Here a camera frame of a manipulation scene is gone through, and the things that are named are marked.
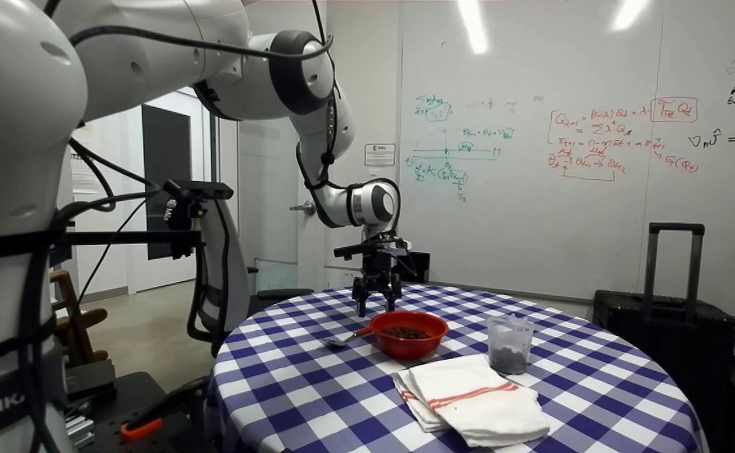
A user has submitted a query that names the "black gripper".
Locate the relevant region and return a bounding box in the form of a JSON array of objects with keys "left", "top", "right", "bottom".
[{"left": 335, "top": 233, "right": 408, "bottom": 316}]

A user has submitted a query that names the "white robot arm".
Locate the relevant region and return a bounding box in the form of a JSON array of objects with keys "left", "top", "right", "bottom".
[{"left": 0, "top": 0, "right": 400, "bottom": 453}]

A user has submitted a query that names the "red bowl of coffee beans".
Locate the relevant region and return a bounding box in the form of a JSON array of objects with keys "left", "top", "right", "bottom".
[{"left": 371, "top": 312, "right": 449, "bottom": 361}]

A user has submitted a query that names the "black box behind table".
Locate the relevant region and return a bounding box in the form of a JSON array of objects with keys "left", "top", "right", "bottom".
[{"left": 398, "top": 252, "right": 432, "bottom": 283}]

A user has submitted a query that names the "blue white checkered tablecloth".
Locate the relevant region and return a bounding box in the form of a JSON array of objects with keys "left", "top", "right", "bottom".
[{"left": 214, "top": 283, "right": 708, "bottom": 453}]

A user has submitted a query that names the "clear plastic measuring cup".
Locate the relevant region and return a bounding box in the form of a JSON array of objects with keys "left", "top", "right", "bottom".
[{"left": 486, "top": 315, "right": 535, "bottom": 375}]

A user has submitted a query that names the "white towel with orange stripes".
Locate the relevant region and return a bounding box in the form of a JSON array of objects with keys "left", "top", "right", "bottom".
[{"left": 393, "top": 355, "right": 550, "bottom": 447}]

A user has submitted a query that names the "whiteboard with writing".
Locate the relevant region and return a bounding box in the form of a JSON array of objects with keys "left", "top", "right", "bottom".
[{"left": 400, "top": 0, "right": 735, "bottom": 315}]

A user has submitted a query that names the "orange black clamp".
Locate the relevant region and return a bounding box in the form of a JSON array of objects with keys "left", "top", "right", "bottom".
[{"left": 118, "top": 417, "right": 165, "bottom": 443}]

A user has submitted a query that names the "black rolling suitcase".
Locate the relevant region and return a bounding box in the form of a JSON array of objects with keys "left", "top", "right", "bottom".
[{"left": 591, "top": 221, "right": 735, "bottom": 453}]

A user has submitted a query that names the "black camera stand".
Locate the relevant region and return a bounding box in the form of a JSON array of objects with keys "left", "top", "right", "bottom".
[{"left": 0, "top": 175, "right": 236, "bottom": 348}]

